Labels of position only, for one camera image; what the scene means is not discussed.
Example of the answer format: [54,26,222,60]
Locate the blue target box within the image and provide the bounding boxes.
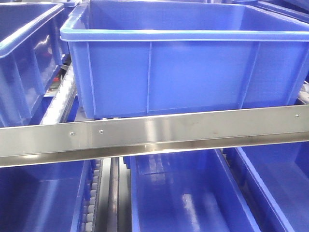
[60,0,309,119]

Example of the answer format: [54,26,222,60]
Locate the lower centre blue box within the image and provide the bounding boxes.
[129,149,259,232]

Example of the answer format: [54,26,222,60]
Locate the lower left blue box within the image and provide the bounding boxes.
[0,160,95,232]

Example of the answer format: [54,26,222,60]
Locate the lower right blue box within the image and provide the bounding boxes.
[223,142,309,232]

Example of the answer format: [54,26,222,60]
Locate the blue box left shelf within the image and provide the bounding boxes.
[0,2,65,127]

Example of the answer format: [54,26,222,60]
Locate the shelf roller track left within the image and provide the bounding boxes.
[40,64,77,125]

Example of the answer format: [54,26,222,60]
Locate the lower roller track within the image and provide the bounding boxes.
[81,159,103,232]

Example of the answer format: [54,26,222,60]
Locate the steel shelf beam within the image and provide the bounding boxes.
[0,105,309,167]

